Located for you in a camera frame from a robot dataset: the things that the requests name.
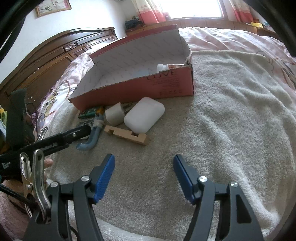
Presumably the blue grey curved pipe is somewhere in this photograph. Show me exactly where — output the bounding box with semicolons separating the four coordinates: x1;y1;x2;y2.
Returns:
76;114;105;151

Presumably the wooden notched block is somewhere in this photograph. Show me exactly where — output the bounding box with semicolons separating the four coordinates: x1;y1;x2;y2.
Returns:
104;125;149;146

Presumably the green cartoon lighter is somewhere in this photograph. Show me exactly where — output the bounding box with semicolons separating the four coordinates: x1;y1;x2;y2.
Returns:
78;106;105;120

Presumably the white earbuds case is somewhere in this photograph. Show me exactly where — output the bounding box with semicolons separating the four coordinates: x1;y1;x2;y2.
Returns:
124;97;165;134

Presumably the white cap bottle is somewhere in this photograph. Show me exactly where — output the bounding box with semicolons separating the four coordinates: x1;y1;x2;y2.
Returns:
157;64;184;73

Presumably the operator hand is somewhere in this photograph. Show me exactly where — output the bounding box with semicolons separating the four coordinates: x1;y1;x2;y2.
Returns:
44;159;54;182

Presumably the silver clip on right gripper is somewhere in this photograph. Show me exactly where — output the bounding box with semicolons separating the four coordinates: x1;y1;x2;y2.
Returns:
20;149;51;223

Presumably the silver metal clip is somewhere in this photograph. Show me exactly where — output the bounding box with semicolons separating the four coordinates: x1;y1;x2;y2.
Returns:
37;126;48;141

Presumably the beige fuzzy towel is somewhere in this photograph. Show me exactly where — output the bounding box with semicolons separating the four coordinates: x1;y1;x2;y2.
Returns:
47;51;295;240

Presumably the dark wooden headboard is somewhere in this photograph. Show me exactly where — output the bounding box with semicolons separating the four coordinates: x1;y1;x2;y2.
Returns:
1;27;117;108

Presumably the red cardboard box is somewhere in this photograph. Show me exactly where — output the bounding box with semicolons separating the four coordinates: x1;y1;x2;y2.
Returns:
69;25;194;111

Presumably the pink patterned quilt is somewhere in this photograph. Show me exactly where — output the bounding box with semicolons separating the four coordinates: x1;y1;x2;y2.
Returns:
32;27;295;138

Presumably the wooden window bench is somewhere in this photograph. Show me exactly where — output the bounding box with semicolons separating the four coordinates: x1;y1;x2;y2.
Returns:
125;18;280;40

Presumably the dark bag on bench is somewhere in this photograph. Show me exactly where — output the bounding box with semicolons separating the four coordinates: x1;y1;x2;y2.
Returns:
125;18;144;30

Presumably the yellow book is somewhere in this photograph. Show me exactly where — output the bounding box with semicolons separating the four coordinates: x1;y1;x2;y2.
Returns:
250;22;263;28

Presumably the left pink white curtain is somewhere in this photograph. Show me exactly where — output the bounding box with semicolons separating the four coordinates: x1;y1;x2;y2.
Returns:
132;0;166;26

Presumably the pink white curtain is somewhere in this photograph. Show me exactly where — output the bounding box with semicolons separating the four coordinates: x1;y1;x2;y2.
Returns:
230;0;253;23
132;0;166;26

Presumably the right pink white curtain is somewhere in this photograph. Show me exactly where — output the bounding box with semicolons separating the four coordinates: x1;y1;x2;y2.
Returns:
230;0;253;23

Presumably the framed wall picture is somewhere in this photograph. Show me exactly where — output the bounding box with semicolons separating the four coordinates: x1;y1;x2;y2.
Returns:
36;0;72;17

